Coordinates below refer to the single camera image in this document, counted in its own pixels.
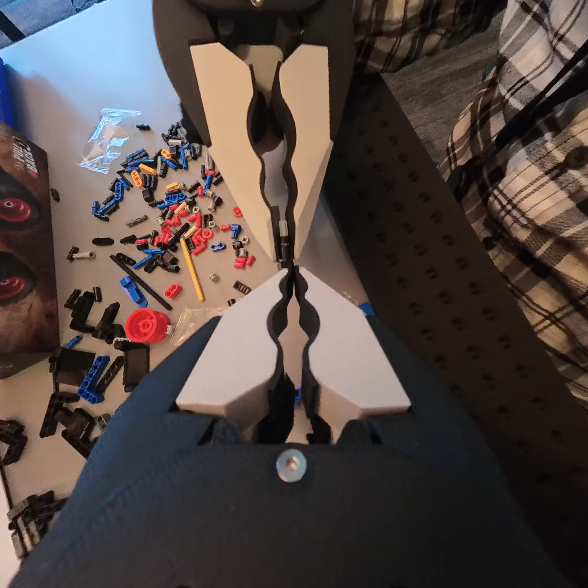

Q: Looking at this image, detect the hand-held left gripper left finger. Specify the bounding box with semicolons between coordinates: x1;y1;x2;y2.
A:
175;269;296;443

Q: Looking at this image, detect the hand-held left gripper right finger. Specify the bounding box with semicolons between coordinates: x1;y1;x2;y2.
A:
295;267;412;438

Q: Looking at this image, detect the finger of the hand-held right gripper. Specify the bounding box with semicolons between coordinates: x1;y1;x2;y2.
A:
272;42;334;260
189;41;282;263

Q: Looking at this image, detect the small black pin assembly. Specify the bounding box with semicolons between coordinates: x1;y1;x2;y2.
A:
273;207;295;275

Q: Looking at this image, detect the person's right forearm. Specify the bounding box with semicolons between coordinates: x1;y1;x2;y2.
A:
353;0;499;74

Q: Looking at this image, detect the grey desk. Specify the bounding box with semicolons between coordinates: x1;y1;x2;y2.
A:
0;0;375;566

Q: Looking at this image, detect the large red wheel rim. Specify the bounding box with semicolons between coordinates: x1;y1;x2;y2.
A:
125;309;172;344

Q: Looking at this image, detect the pile of black beams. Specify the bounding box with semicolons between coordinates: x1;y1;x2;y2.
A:
0;287;152;559

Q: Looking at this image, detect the long yellow axle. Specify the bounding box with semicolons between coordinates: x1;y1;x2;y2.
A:
179;236;205;302

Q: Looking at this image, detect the black perforated board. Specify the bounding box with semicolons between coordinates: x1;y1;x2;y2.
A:
322;73;588;588

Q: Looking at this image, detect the empty clear plastic bag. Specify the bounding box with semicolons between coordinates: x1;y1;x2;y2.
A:
77;107;141;174

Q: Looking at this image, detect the blue fairing panel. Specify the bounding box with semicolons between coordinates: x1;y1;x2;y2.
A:
119;276;149;308

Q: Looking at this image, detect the pile of small connector pins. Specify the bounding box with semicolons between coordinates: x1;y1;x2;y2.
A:
66;120;258;276

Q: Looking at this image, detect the long black axle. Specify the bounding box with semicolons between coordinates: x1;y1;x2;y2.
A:
109;254;173;311

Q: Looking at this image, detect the toy truck set box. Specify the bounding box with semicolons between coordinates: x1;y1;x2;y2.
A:
0;122;60;379

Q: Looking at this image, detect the person's plaid shirt torso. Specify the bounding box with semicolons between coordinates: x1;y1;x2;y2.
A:
436;0;588;414

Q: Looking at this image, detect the black shoulder strap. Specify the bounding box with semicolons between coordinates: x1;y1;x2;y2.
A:
494;51;588;152

